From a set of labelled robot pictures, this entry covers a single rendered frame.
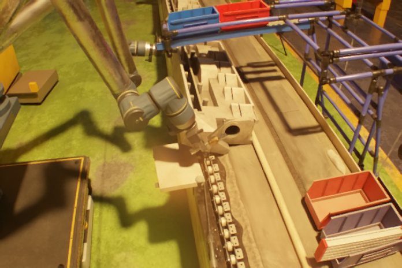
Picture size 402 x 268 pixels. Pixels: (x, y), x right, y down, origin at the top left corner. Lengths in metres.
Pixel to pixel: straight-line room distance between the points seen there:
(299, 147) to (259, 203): 0.47
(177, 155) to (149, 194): 0.94
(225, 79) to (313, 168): 0.77
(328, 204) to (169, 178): 0.77
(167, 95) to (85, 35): 0.40
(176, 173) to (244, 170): 0.35
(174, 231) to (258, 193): 0.93
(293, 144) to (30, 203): 1.72
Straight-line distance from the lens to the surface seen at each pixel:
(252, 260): 1.35
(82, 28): 1.25
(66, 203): 2.18
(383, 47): 1.68
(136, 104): 1.28
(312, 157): 1.78
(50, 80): 4.12
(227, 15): 1.90
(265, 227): 1.43
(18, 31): 2.06
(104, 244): 2.34
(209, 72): 2.02
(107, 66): 1.33
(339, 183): 1.55
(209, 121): 1.59
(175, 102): 1.29
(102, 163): 2.87
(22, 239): 2.13
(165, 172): 1.56
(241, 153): 1.73
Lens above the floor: 1.92
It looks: 40 degrees down
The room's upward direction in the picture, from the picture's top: straight up
